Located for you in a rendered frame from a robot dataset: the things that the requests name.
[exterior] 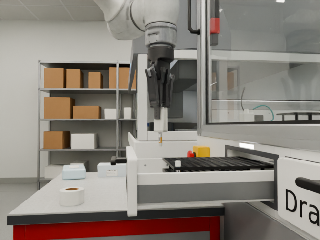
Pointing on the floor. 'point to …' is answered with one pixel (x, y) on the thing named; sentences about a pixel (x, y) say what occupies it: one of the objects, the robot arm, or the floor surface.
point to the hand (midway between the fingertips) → (160, 119)
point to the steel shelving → (80, 93)
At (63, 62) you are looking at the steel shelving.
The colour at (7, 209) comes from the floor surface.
